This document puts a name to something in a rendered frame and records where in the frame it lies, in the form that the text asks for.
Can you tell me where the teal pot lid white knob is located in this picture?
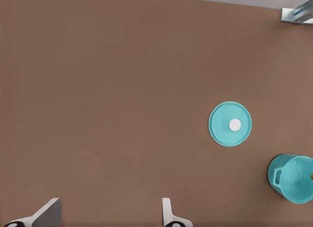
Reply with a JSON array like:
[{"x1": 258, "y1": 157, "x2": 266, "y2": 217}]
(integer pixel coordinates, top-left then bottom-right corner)
[{"x1": 208, "y1": 101, "x2": 252, "y2": 147}]

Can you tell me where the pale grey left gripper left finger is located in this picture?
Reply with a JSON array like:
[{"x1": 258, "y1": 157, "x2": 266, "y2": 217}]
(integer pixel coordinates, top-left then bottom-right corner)
[{"x1": 1, "y1": 197, "x2": 62, "y2": 227}]

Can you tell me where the teal pot with handles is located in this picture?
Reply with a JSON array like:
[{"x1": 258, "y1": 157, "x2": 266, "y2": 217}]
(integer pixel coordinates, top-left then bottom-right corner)
[{"x1": 267, "y1": 153, "x2": 313, "y2": 204}]

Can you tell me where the silver frame post foot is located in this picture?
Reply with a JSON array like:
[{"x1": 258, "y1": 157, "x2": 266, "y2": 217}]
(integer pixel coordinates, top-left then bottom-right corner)
[{"x1": 280, "y1": 0, "x2": 313, "y2": 24}]

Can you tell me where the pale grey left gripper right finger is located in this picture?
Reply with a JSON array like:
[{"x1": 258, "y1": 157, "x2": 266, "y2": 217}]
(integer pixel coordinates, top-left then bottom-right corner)
[{"x1": 162, "y1": 197, "x2": 194, "y2": 227}]

